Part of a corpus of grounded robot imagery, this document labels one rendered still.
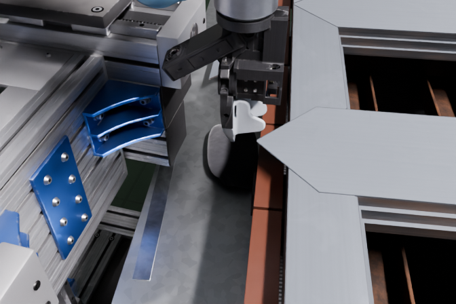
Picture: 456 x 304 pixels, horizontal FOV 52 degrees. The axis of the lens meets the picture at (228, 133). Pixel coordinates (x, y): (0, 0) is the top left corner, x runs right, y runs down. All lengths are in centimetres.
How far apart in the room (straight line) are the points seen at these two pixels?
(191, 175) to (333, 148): 32
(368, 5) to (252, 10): 58
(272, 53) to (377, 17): 49
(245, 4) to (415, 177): 33
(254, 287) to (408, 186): 24
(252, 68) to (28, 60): 35
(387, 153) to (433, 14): 46
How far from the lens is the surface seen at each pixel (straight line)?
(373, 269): 80
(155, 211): 84
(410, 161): 70
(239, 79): 60
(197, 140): 97
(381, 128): 74
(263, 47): 57
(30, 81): 72
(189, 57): 59
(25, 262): 44
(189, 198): 86
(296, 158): 66
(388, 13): 106
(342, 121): 74
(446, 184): 69
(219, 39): 57
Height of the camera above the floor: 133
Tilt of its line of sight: 42 degrees down
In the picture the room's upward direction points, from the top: straight up
